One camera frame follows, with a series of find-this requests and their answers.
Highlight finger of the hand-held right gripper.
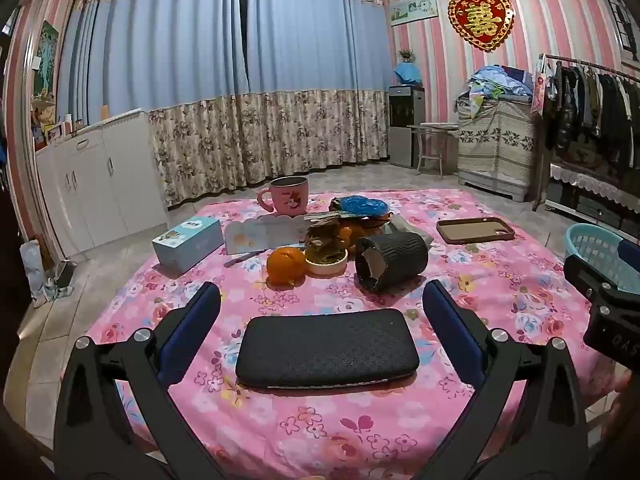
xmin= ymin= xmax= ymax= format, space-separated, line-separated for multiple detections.
xmin=616 ymin=239 xmax=640 ymax=273
xmin=563 ymin=254 xmax=626 ymax=306

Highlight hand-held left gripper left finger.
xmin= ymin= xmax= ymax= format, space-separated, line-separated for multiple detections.
xmin=54 ymin=281 xmax=223 ymax=480

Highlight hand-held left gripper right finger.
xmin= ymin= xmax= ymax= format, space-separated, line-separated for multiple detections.
xmin=421 ymin=280 xmax=591 ymax=480

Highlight light blue plastic basket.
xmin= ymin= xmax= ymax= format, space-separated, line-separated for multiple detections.
xmin=565 ymin=222 xmax=640 ymax=296

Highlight small grey knife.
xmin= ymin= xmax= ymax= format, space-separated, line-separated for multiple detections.
xmin=223 ymin=250 xmax=271 ymax=268

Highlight orange tangerine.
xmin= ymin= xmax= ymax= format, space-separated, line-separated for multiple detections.
xmin=266 ymin=247 xmax=307 ymax=288

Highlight light blue card packaging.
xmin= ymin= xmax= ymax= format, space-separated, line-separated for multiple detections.
xmin=223 ymin=214 xmax=308 ymax=256

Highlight orange snack bag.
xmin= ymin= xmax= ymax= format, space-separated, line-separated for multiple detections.
xmin=334 ymin=223 xmax=370 ymax=255

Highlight small white bowl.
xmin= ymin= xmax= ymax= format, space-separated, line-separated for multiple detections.
xmin=304 ymin=247 xmax=349 ymax=277

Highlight blue plastic bag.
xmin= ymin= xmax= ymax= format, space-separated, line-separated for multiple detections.
xmin=340 ymin=194 xmax=390 ymax=218

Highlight person's right hand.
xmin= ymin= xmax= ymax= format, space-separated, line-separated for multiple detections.
xmin=614 ymin=374 xmax=640 ymax=401

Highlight light blue bear box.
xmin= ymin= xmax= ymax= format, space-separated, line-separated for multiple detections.
xmin=151 ymin=216 xmax=224 ymax=276

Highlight brown phone case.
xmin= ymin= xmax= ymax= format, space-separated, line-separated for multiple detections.
xmin=436 ymin=216 xmax=516 ymax=246

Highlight black textured pouch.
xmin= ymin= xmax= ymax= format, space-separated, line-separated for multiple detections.
xmin=235 ymin=308 xmax=421 ymax=391

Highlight dark small box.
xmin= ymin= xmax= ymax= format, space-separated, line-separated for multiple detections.
xmin=52 ymin=260 xmax=76 ymax=288

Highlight pink floral tablecloth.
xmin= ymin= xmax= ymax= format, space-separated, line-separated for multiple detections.
xmin=85 ymin=188 xmax=621 ymax=480

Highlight cloth covered cabinet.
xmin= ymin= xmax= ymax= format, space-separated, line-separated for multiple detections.
xmin=456 ymin=97 xmax=538 ymax=203

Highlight hanging dark clothes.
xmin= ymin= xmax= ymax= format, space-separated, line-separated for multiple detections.
xmin=542 ymin=60 xmax=640 ymax=171

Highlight pink cartoon mug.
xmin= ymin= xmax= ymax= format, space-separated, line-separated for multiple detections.
xmin=256 ymin=176 xmax=310 ymax=217

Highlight white bag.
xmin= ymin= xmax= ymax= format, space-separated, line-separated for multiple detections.
xmin=20 ymin=240 xmax=51 ymax=306

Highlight white cabinet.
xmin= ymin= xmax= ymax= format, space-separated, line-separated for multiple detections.
xmin=35 ymin=107 xmax=168 ymax=256

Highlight pink hanging bag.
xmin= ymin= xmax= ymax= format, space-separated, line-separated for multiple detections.
xmin=531 ymin=55 xmax=548 ymax=113

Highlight metal clothes rack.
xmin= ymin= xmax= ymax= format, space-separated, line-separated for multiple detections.
xmin=532 ymin=52 xmax=640 ymax=211

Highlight small metal side table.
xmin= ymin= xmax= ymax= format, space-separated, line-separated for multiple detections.
xmin=406 ymin=122 xmax=460 ymax=178

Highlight pile of clothes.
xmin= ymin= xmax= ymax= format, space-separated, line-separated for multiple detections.
xmin=467 ymin=64 xmax=536 ymax=106

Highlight grey water dispenser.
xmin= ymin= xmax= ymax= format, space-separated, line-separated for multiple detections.
xmin=388 ymin=85 xmax=426 ymax=168

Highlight dark window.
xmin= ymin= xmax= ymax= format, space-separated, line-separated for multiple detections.
xmin=602 ymin=0 xmax=640 ymax=56

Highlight blue floral curtain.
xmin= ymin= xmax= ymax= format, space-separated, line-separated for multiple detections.
xmin=57 ymin=0 xmax=251 ymax=211
xmin=240 ymin=0 xmax=393 ymax=186

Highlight blue cloth cover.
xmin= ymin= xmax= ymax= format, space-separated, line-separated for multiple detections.
xmin=393 ymin=62 xmax=422 ymax=87

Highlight red heart wall decoration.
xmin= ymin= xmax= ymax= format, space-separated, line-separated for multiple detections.
xmin=447 ymin=0 xmax=516 ymax=52

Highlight tall wall picture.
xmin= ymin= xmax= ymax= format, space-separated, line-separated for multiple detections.
xmin=37 ymin=20 xmax=60 ymax=98

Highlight wall clock poster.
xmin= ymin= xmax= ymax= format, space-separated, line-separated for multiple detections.
xmin=390 ymin=0 xmax=439 ymax=27

